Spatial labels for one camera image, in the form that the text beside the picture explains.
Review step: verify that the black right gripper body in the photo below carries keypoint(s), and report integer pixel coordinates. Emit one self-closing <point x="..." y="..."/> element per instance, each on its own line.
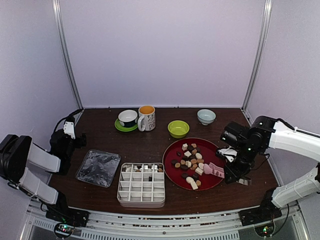
<point x="247" y="155"/>

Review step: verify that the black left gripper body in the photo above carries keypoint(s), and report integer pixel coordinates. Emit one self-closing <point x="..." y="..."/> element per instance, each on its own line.
<point x="69" y="151"/>

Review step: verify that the tin lid with rabbit picture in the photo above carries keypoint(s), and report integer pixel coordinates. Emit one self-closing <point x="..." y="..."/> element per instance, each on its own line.
<point x="98" y="168"/>

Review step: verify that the pink plastic scoop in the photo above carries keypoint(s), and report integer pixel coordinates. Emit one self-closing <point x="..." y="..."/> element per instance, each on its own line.
<point x="212" y="169"/>

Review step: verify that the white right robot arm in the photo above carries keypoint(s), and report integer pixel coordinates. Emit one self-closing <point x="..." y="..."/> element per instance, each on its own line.
<point x="268" y="133"/>

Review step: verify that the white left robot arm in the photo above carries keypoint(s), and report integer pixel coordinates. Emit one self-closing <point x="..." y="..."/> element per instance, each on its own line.
<point x="20" y="156"/>

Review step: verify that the tan flower chocolate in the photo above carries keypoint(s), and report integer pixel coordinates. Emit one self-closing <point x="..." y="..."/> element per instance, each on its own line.
<point x="198" y="183"/>

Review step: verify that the white square chocolate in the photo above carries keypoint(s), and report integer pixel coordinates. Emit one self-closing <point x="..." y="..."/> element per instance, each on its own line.
<point x="199" y="171"/>

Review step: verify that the dark oval chocolate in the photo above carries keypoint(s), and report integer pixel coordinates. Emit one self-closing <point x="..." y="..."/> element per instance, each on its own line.
<point x="184" y="175"/>

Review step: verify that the pale blue bowl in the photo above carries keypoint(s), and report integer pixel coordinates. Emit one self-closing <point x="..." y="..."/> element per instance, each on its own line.
<point x="206" y="116"/>

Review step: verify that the dark blue white cup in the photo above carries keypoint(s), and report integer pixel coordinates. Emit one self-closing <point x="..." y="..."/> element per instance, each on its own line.
<point x="128" y="118"/>

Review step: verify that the red round tray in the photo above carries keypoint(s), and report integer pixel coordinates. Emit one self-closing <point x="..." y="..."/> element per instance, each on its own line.
<point x="195" y="152"/>

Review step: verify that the lime green bowl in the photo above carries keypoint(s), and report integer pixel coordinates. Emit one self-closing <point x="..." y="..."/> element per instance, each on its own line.
<point x="178" y="129"/>

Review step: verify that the white floral mug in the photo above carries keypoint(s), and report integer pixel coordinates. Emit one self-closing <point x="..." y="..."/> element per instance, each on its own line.
<point x="147" y="118"/>

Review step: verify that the silver compartment tin box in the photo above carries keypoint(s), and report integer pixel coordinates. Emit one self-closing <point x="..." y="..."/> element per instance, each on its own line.
<point x="136" y="191"/>

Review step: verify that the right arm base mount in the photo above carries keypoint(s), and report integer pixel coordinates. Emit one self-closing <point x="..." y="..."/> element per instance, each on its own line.
<point x="262" y="216"/>

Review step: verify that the right aluminium frame post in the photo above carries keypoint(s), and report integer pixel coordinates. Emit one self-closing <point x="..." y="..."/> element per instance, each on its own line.
<point x="263" y="35"/>

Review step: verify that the aluminium frame post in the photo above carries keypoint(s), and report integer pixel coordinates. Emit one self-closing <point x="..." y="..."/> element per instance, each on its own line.
<point x="263" y="35"/>
<point x="66" y="57"/>

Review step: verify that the front aluminium rail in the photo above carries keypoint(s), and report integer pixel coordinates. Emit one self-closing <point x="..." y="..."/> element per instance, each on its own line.
<point x="221" y="225"/>

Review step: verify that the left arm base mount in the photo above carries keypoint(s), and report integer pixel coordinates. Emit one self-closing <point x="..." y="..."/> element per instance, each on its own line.
<point x="67" y="218"/>

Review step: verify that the left aluminium frame post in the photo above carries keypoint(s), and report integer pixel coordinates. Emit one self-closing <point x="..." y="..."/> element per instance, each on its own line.
<point x="66" y="57"/>

